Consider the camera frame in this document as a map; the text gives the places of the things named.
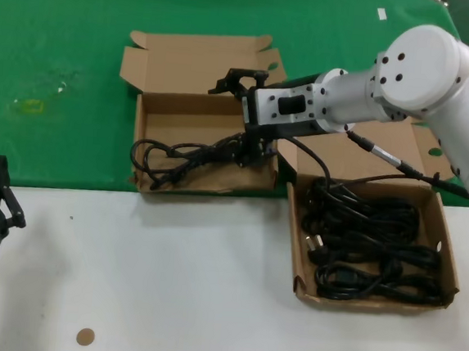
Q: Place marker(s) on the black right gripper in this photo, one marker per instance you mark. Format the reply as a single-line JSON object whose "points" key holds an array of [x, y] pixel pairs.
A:
{"points": [[263, 133]]}

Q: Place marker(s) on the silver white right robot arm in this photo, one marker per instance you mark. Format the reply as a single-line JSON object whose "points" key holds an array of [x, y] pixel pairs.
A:
{"points": [[424, 69]]}

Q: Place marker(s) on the brown cardboard box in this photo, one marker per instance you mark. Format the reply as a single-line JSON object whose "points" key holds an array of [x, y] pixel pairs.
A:
{"points": [[226, 179], [431, 225]]}

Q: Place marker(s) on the clear tape scrap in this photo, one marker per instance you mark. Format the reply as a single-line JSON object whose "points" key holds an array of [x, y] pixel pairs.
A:
{"points": [[63, 85]]}

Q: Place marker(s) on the white tape strip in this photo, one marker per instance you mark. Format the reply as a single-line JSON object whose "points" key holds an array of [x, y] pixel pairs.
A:
{"points": [[381, 14]]}

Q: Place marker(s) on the brown round sticker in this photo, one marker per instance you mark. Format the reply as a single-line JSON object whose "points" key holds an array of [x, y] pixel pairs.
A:
{"points": [[85, 337]]}

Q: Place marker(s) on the green tablecloth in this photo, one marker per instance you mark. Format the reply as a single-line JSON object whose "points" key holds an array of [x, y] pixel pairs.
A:
{"points": [[67, 25]]}

